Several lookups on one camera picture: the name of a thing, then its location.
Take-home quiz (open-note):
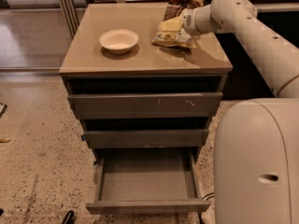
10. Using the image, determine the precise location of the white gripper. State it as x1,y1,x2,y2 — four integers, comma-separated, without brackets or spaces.
157,7,201,35

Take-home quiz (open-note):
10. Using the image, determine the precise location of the brown chip bag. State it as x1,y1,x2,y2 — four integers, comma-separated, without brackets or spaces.
151,0,205,49

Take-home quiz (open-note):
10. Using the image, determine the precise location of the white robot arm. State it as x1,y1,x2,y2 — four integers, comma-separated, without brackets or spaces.
158,0,299,224

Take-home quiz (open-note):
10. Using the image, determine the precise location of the grey top drawer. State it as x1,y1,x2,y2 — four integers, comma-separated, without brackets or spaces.
67,92,222,119

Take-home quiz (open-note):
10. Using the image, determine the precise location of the grey drawer cabinet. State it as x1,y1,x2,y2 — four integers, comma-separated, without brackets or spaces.
59,2,234,163

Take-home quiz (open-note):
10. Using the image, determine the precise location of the grey middle drawer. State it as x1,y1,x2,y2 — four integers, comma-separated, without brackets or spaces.
83,129,208,149

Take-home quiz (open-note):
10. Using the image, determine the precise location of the grey open bottom drawer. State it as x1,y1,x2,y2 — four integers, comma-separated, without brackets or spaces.
86,147,210,215

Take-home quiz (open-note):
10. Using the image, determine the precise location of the white paper bowl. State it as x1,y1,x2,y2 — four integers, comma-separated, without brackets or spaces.
98,29,139,54

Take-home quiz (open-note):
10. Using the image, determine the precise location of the dark object left edge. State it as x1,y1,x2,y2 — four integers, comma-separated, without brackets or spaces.
0,103,7,118

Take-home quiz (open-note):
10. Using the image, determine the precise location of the black object at floor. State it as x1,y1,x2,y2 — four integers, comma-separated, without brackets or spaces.
62,210,75,224

